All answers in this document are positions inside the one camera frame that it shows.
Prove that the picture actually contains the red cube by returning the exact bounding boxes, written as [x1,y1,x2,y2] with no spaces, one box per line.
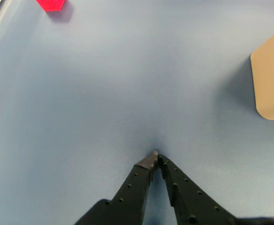
[35,0,67,12]

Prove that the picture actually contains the tan metal box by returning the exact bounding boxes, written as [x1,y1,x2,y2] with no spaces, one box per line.
[250,23,274,122]

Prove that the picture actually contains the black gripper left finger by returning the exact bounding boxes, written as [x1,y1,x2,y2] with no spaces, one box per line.
[74,150,159,225]

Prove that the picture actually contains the blue-grey table mat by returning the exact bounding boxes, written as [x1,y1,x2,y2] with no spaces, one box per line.
[0,0,274,225]

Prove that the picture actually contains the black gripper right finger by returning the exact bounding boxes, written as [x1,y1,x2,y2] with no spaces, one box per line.
[157,154,240,225]

